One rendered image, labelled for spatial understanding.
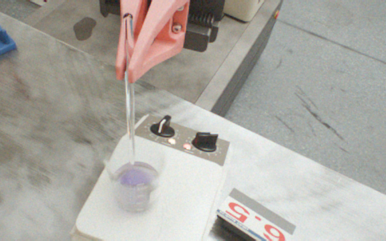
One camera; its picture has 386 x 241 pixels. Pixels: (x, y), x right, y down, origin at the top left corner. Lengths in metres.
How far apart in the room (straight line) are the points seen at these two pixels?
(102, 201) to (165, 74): 0.79
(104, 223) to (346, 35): 1.88
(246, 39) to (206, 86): 0.27
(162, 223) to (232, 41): 0.97
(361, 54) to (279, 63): 0.44
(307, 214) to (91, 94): 0.35
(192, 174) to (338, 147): 1.24
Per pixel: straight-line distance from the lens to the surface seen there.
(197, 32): 0.31
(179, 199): 0.39
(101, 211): 0.38
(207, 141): 0.47
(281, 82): 1.73
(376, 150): 1.69
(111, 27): 1.28
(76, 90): 0.59
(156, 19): 0.26
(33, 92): 0.60
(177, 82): 1.12
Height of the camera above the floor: 1.19
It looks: 53 degrees down
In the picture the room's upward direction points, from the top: 11 degrees clockwise
